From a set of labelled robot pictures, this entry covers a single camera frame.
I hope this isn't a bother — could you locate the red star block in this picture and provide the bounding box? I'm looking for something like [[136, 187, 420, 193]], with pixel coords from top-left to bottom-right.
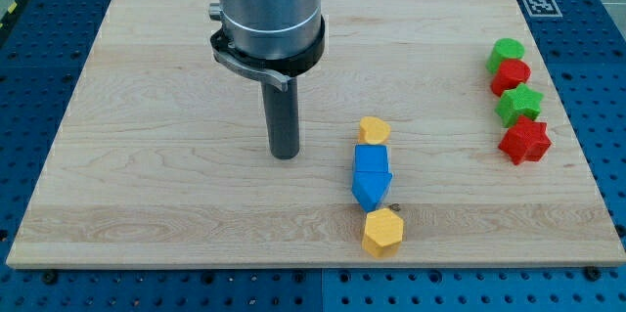
[[498, 115, 552, 165]]

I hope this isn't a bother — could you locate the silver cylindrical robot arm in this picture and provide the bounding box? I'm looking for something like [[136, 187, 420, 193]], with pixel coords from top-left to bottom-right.
[[209, 0, 325, 159]]

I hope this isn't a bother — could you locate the light wooden board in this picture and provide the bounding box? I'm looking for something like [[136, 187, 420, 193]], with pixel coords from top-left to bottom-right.
[[7, 0, 625, 270]]

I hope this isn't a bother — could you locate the blue pentagon arrow block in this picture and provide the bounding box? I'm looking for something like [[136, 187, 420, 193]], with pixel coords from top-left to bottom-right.
[[351, 171, 393, 212]]

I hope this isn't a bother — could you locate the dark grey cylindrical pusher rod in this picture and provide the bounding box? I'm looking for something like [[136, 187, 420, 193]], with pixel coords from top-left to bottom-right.
[[261, 79, 299, 159]]

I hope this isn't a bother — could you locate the white fiducial marker tag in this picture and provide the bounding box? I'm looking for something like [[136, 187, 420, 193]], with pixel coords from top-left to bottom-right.
[[521, 0, 562, 18]]

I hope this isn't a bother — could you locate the red cylinder block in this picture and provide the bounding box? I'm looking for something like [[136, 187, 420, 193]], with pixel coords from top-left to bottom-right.
[[490, 59, 531, 97]]

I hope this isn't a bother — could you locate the black clamp ring with lever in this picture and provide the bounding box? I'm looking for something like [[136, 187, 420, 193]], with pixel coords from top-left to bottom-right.
[[210, 17, 326, 92]]

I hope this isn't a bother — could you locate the green cylinder block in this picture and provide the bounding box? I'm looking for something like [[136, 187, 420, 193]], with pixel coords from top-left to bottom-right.
[[485, 37, 525, 73]]

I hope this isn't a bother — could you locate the blue cube block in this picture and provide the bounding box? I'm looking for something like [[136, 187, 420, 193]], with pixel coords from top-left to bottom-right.
[[353, 144, 390, 172]]

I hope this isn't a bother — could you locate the green star block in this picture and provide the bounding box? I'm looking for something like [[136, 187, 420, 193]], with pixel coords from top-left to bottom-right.
[[495, 83, 544, 128]]

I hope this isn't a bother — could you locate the yellow heart block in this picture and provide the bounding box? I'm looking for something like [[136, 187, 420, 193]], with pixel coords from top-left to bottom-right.
[[358, 116, 391, 145]]

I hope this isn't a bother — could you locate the yellow hexagon block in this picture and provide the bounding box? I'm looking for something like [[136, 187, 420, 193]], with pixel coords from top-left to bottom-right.
[[361, 208, 404, 259]]

